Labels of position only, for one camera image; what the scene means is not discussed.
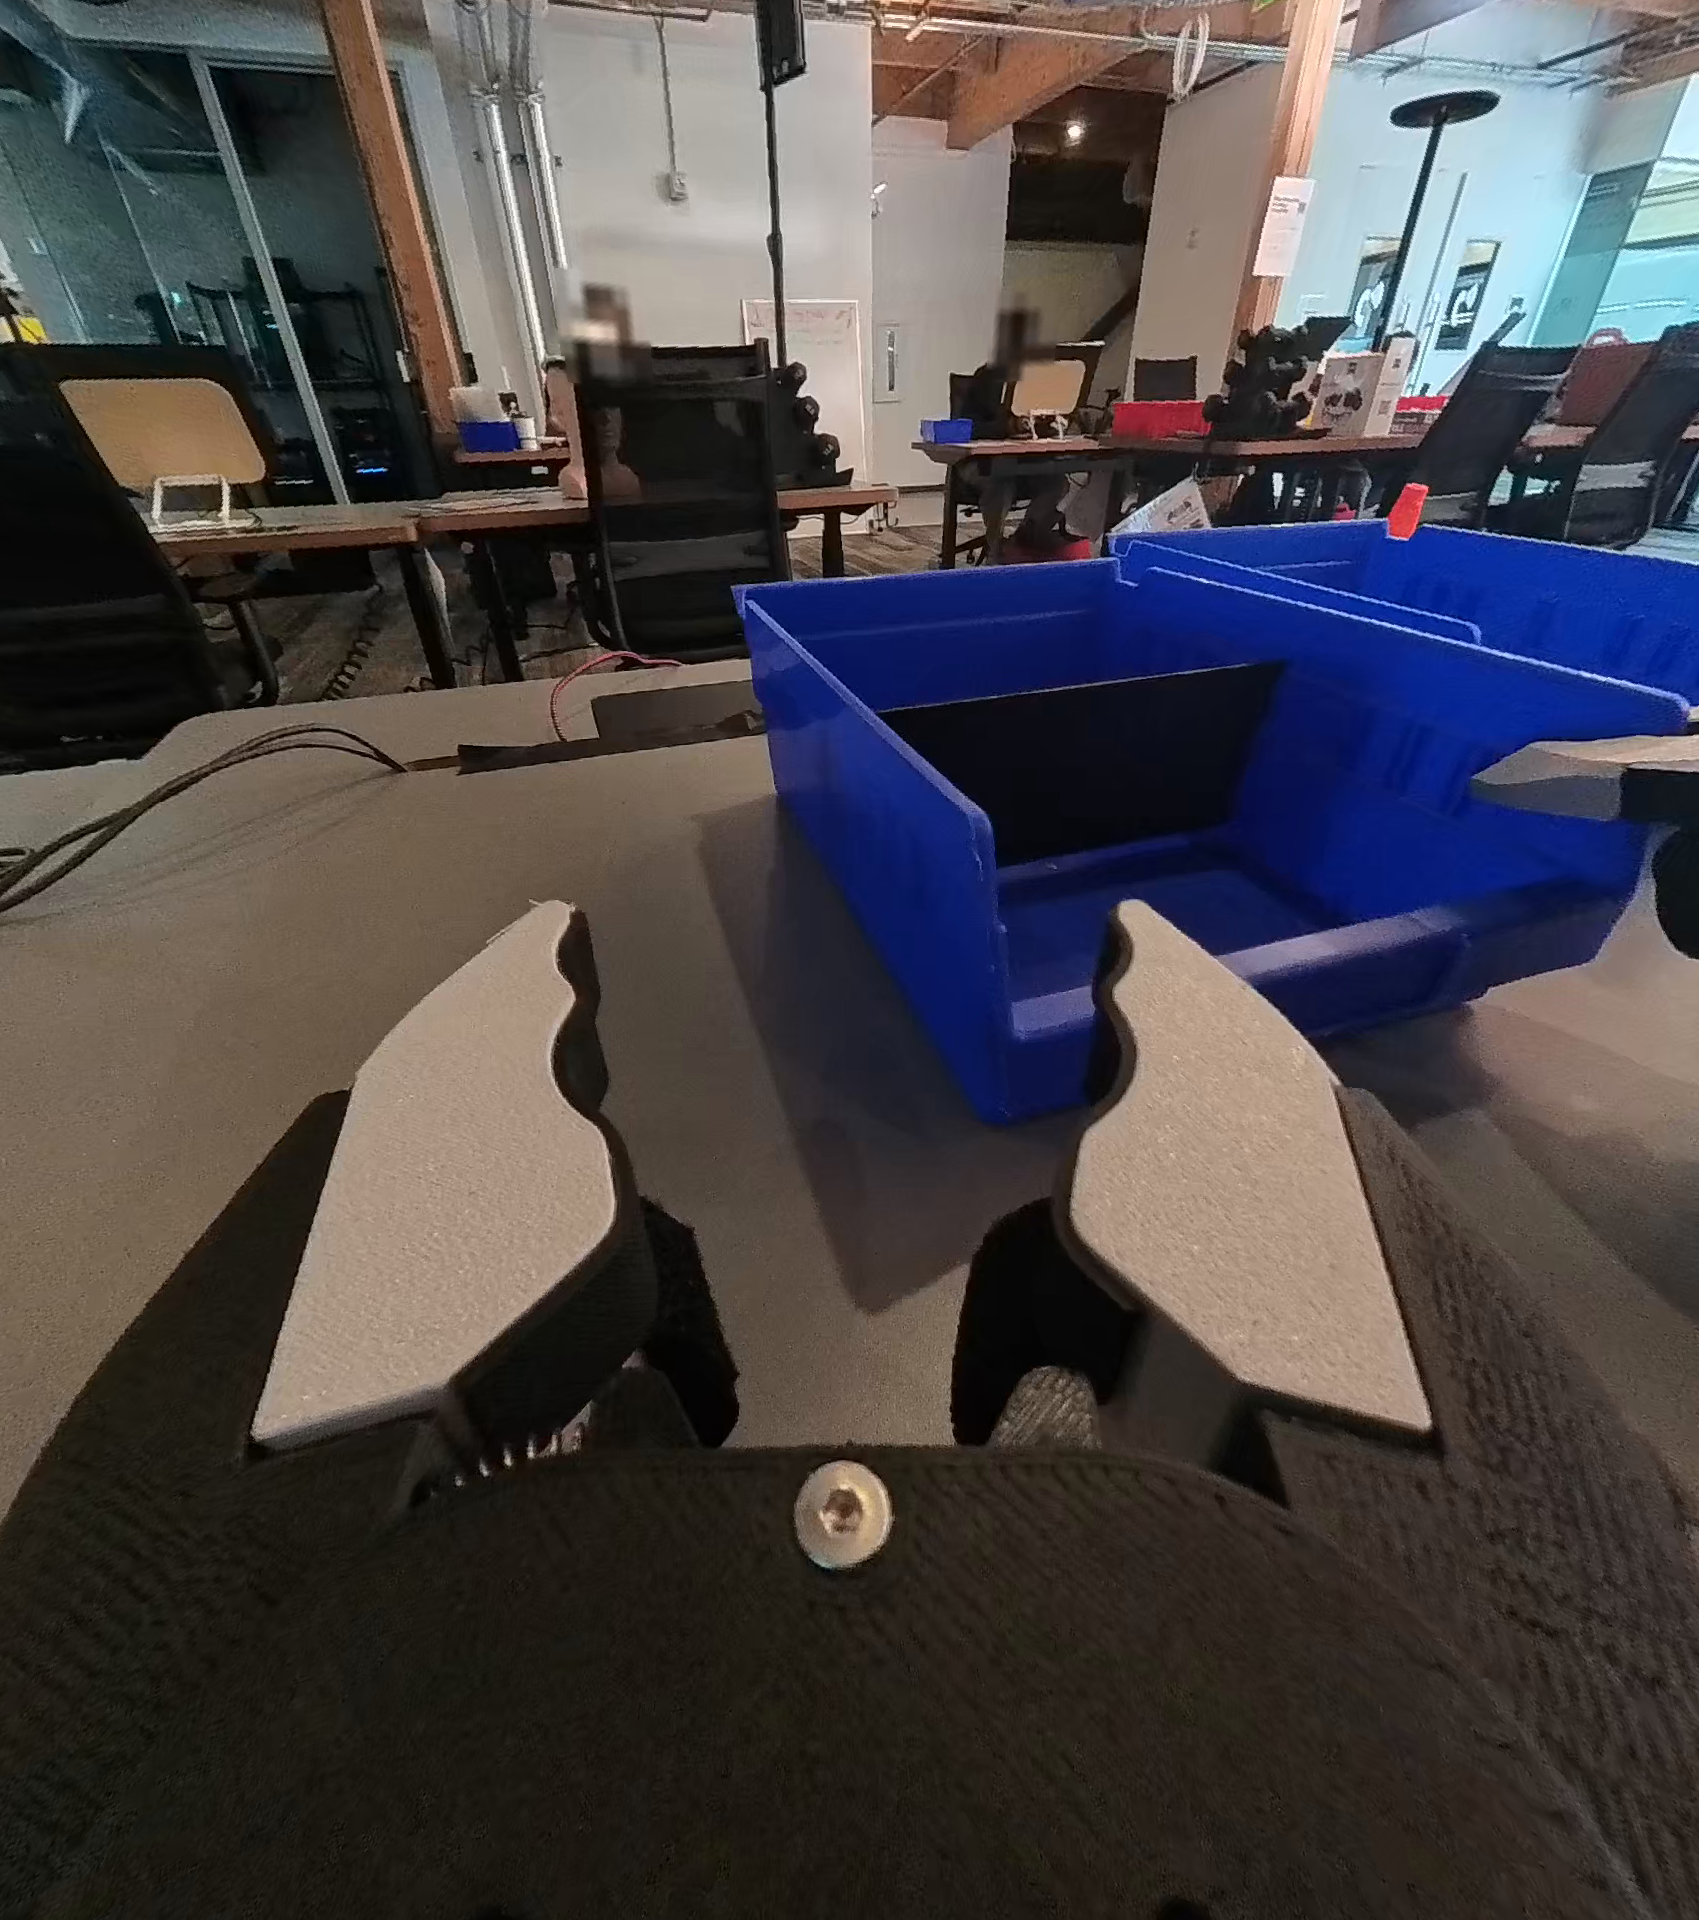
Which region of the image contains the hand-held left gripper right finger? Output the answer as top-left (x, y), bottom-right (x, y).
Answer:
top-left (1051, 896), bottom-right (1438, 1440)

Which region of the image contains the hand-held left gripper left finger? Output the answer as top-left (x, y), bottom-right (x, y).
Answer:
top-left (249, 896), bottom-right (643, 1454)

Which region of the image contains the blue plastic storage bin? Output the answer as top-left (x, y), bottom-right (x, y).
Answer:
top-left (1107, 518), bottom-right (1699, 709)

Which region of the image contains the blue storage bin with divider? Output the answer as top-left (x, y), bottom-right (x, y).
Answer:
top-left (729, 557), bottom-right (1692, 1130)

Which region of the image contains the black bin divider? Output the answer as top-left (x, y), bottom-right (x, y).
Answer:
top-left (875, 659), bottom-right (1288, 871)

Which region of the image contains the white product box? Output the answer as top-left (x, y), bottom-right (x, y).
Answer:
top-left (1302, 333), bottom-right (1420, 443)

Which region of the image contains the white printed sign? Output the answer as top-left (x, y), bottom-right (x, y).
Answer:
top-left (1107, 473), bottom-right (1216, 537)

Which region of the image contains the black round floor lamp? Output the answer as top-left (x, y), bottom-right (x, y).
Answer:
top-left (1384, 86), bottom-right (1502, 342)

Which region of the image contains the black mesh office chair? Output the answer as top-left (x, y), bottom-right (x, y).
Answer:
top-left (567, 338), bottom-right (801, 666)

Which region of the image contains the white tablet stand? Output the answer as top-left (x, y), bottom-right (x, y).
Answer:
top-left (143, 468), bottom-right (261, 537)

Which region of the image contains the black high-back chair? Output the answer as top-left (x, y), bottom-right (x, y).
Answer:
top-left (0, 394), bottom-right (287, 777)

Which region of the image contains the brown mannequin head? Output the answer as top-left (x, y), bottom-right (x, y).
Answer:
top-left (567, 394), bottom-right (643, 508)

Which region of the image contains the wooden pillar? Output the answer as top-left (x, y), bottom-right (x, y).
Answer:
top-left (317, 0), bottom-right (471, 440)

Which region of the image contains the black panel on stand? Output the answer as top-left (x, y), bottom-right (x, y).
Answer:
top-left (747, 0), bottom-right (853, 491)

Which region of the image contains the black cable bundle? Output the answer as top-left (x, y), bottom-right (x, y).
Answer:
top-left (0, 724), bottom-right (411, 966)

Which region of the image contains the thin red wire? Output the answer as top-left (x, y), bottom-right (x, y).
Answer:
top-left (545, 648), bottom-right (689, 748)

